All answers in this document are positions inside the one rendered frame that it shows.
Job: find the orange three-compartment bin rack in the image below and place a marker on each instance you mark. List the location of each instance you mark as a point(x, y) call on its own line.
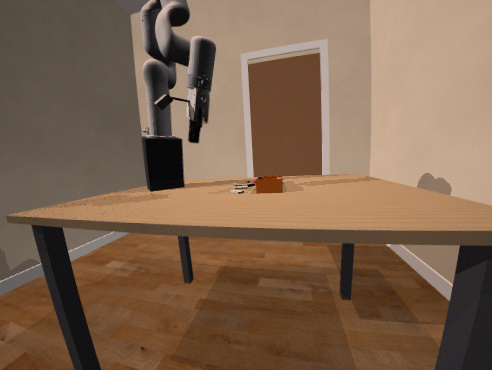
point(269, 184)

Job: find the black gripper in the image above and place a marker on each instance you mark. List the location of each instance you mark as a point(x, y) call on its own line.
point(198, 106)

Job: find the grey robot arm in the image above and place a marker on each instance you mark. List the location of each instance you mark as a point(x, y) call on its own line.
point(174, 49)

